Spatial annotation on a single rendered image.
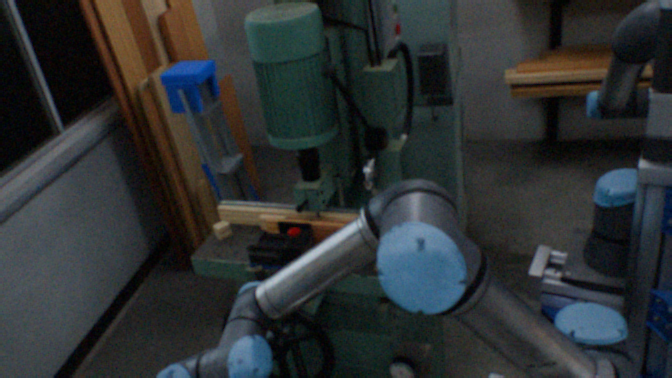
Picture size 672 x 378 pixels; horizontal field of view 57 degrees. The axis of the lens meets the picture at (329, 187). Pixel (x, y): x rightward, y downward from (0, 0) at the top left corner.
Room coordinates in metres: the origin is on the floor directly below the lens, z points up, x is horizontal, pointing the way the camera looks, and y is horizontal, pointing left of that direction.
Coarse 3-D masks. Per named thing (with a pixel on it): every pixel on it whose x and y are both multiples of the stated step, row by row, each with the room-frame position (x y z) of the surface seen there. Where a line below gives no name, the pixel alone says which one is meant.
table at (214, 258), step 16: (240, 224) 1.52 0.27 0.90; (208, 240) 1.46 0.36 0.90; (224, 240) 1.45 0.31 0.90; (240, 240) 1.43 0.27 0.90; (256, 240) 1.42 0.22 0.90; (192, 256) 1.39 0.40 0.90; (208, 256) 1.38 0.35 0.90; (224, 256) 1.37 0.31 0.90; (240, 256) 1.36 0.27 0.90; (208, 272) 1.37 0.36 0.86; (224, 272) 1.35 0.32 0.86; (240, 272) 1.33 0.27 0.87; (368, 272) 1.20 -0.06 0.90; (336, 288) 1.22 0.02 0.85; (352, 288) 1.20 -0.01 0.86; (368, 288) 1.18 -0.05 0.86
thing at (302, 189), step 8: (320, 168) 1.46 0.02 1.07; (328, 168) 1.45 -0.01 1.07; (328, 176) 1.42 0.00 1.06; (296, 184) 1.39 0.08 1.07; (304, 184) 1.38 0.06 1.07; (312, 184) 1.37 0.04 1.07; (320, 184) 1.37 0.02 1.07; (328, 184) 1.41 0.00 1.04; (336, 184) 1.46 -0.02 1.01; (296, 192) 1.37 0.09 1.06; (304, 192) 1.36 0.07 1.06; (312, 192) 1.35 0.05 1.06; (320, 192) 1.36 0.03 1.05; (328, 192) 1.40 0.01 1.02; (296, 200) 1.37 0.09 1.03; (312, 200) 1.35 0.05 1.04; (320, 200) 1.35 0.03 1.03; (328, 200) 1.39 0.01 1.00; (304, 208) 1.36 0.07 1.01; (312, 208) 1.35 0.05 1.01; (320, 208) 1.35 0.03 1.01
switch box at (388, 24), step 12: (372, 0) 1.60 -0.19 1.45; (384, 0) 1.58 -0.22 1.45; (396, 0) 1.65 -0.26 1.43; (384, 12) 1.58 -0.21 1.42; (396, 12) 1.64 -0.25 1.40; (384, 24) 1.59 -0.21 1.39; (396, 24) 1.63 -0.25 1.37; (372, 36) 1.60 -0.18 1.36; (384, 36) 1.59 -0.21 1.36; (396, 36) 1.62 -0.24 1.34; (372, 48) 1.60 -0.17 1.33; (384, 48) 1.59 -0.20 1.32
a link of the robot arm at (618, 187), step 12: (600, 180) 1.22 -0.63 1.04; (612, 180) 1.20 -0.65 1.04; (624, 180) 1.19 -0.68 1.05; (636, 180) 1.18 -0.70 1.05; (600, 192) 1.19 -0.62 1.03; (612, 192) 1.16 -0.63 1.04; (624, 192) 1.15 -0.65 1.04; (600, 204) 1.18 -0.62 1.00; (612, 204) 1.16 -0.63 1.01; (624, 204) 1.14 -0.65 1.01; (600, 216) 1.18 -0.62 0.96; (612, 216) 1.15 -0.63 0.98; (624, 216) 1.14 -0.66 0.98; (600, 228) 1.18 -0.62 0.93; (612, 228) 1.15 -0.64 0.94; (624, 228) 1.14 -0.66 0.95
